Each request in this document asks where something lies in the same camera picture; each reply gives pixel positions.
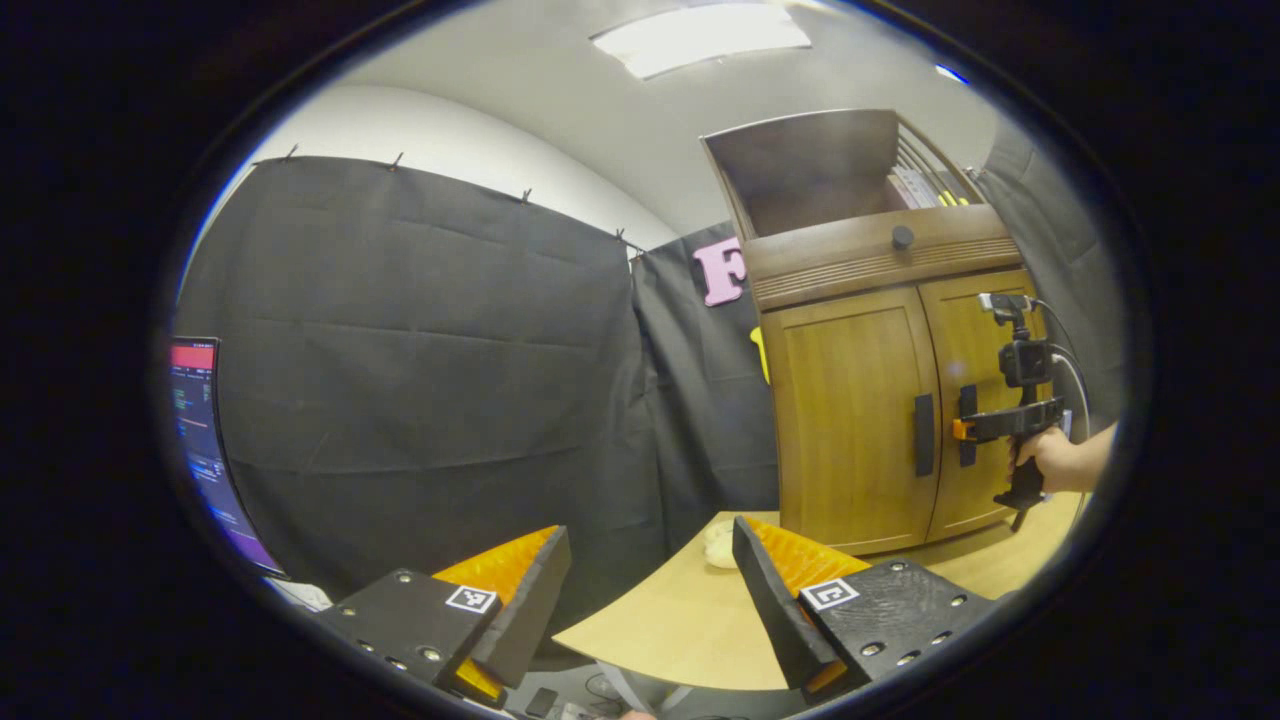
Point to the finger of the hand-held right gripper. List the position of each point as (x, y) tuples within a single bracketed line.
[(995, 425)]

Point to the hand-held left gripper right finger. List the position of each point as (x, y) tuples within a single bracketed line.
[(770, 620)]

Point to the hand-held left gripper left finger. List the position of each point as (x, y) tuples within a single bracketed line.
[(530, 620)]

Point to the wooden shoe cabinet door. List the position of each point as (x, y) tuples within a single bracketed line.
[(975, 330), (850, 420)]

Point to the wooden double-door shoe cabinet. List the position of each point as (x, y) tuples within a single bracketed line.
[(850, 255)]

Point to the cream soft toy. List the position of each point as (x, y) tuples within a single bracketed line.
[(720, 545)]

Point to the round black drawer knob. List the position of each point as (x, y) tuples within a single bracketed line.
[(903, 238)]

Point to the black backdrop cloth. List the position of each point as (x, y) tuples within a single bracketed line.
[(400, 350)]

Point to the small ceiling light panel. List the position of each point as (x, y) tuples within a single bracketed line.
[(951, 74)]

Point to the computer monitor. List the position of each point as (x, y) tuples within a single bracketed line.
[(205, 450)]

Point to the large ceiling light panel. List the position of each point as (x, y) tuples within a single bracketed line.
[(700, 38)]

